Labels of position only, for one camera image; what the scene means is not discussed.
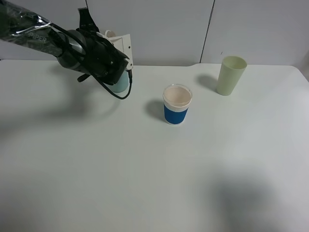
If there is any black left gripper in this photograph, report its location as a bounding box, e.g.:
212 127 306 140
77 8 128 85

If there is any clear plastic drink bottle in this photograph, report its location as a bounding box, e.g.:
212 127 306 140
104 30 116 38

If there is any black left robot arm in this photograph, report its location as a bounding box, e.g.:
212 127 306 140
0 0 129 85

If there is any teal plastic cup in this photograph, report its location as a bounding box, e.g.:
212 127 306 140
110 71 129 93

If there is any white cup with blue sleeve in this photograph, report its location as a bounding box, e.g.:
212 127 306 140
163 84 193 125

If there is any pale green plastic cup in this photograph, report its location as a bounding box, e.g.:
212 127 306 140
216 56 247 96

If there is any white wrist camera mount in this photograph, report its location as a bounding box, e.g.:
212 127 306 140
97 32 133 71

